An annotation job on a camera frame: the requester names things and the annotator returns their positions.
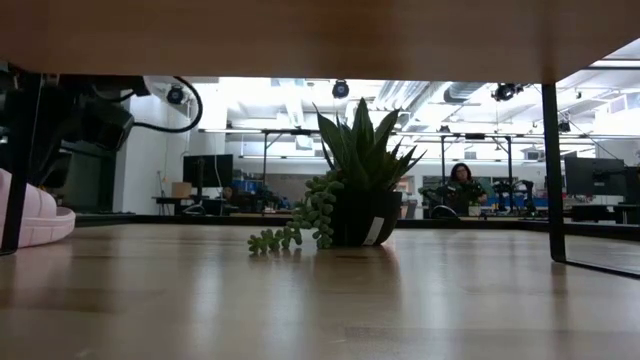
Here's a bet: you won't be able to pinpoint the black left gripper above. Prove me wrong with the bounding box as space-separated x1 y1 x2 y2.
76 98 137 153

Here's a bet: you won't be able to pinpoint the succulent plant in black pot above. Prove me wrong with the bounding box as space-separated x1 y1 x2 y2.
247 97 427 257

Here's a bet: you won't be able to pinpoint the grey ceiling air duct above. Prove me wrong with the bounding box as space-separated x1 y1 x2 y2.
442 81 485 105

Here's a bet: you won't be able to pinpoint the black metal workstation frame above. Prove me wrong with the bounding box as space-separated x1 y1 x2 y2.
198 127 321 201
392 130 516 221

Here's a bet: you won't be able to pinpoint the wooden shelf with black legs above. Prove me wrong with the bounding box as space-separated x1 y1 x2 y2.
0 0 640 279

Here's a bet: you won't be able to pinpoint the person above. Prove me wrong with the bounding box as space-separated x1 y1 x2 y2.
446 162 490 217

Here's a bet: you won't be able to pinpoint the black aluminium table frame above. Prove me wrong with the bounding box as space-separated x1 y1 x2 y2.
74 212 640 241

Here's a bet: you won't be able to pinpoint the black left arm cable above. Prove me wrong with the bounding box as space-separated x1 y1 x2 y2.
130 75 204 135

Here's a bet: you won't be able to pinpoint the black computer monitor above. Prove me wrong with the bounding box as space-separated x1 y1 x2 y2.
182 153 235 190
564 156 627 198

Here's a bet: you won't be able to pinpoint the pink rubber slide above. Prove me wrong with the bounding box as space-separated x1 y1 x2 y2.
0 168 77 250

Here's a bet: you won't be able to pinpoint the blue storage bins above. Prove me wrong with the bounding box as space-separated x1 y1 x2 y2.
232 178 265 197

